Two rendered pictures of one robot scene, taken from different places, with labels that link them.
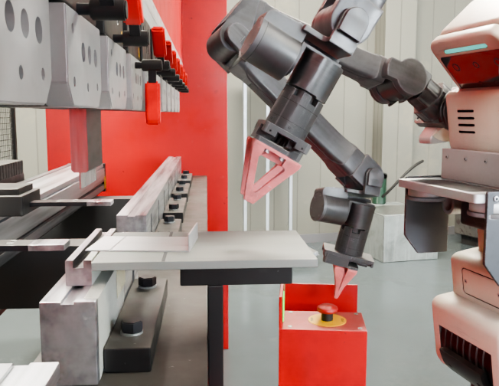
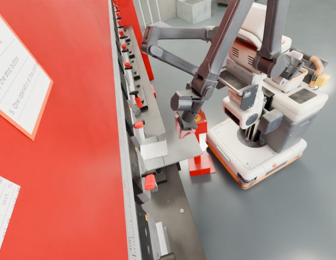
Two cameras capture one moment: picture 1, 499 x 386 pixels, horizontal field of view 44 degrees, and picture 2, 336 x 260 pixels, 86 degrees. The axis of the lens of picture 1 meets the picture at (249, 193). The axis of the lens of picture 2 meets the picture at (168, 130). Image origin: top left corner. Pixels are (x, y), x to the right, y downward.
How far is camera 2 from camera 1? 0.60 m
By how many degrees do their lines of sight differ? 42
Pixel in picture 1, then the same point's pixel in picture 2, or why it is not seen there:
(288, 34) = (186, 100)
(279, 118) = (186, 119)
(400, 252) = (198, 18)
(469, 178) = (236, 74)
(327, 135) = (188, 67)
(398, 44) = not seen: outside the picture
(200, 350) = (174, 167)
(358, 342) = (204, 124)
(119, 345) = (158, 180)
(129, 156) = not seen: hidden behind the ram
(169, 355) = (168, 172)
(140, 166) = not seen: hidden behind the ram
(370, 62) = (200, 33)
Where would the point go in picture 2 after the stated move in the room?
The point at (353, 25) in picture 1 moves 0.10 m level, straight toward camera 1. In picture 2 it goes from (208, 94) to (213, 114)
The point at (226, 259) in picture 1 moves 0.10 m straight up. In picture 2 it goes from (180, 159) to (177, 146)
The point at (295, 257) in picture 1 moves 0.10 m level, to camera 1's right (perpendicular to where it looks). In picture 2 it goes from (197, 153) to (219, 147)
